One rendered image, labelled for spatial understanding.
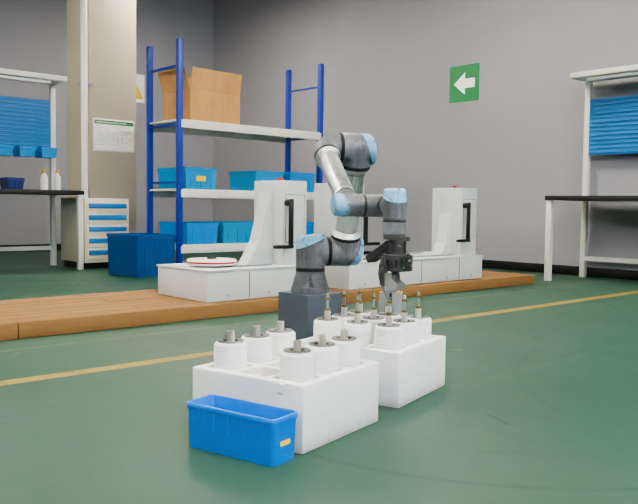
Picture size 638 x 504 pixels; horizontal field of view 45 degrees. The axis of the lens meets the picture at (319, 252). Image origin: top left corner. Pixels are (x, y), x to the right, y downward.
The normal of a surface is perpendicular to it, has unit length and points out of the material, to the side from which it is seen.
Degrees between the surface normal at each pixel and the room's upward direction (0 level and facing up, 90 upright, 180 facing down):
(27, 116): 90
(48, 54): 90
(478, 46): 90
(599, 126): 90
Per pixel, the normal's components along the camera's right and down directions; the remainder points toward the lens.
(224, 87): 0.71, 0.19
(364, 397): 0.83, 0.04
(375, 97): -0.74, 0.03
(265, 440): -0.56, 0.07
